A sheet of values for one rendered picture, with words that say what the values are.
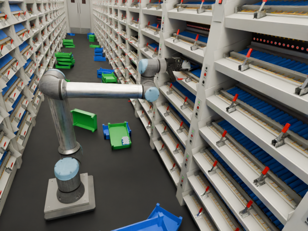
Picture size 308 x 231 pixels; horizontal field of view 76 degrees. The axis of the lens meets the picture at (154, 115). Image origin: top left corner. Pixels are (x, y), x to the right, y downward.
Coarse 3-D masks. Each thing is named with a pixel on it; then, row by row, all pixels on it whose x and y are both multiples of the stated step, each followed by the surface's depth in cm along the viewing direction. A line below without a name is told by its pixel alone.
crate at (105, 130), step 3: (126, 123) 237; (105, 126) 231; (105, 129) 233; (129, 129) 230; (105, 132) 214; (108, 132) 228; (129, 132) 223; (105, 135) 214; (108, 135) 215; (129, 135) 224; (105, 138) 216; (108, 138) 217
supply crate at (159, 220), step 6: (162, 216) 90; (138, 222) 88; (144, 222) 89; (150, 222) 91; (156, 222) 93; (162, 222) 91; (120, 228) 85; (126, 228) 87; (132, 228) 88; (138, 228) 90; (144, 228) 91; (150, 228) 92; (156, 228) 92; (162, 228) 92
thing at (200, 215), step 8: (184, 192) 143; (192, 192) 144; (184, 200) 145; (192, 200) 141; (192, 208) 137; (200, 208) 136; (192, 216) 136; (200, 216) 130; (208, 216) 128; (200, 224) 127; (208, 224) 125
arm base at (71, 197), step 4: (80, 184) 139; (76, 188) 135; (80, 188) 139; (84, 188) 144; (56, 192) 138; (60, 192) 133; (64, 192) 132; (68, 192) 132; (72, 192) 134; (76, 192) 136; (80, 192) 138; (60, 196) 134; (64, 196) 133; (68, 196) 133; (72, 196) 134; (76, 196) 136; (80, 196) 138; (60, 200) 134; (64, 200) 134; (68, 200) 134; (72, 200) 135; (76, 200) 137
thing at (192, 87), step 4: (168, 56) 164; (172, 56) 165; (176, 56) 166; (196, 60) 144; (176, 72) 145; (176, 76) 140; (180, 76) 138; (184, 76) 136; (176, 80) 143; (180, 80) 136; (184, 80) 131; (192, 80) 128; (184, 84) 131; (188, 84) 125; (192, 84) 124; (196, 84) 113; (188, 88) 127; (192, 88) 120; (196, 88) 119; (192, 92) 123; (196, 92) 117
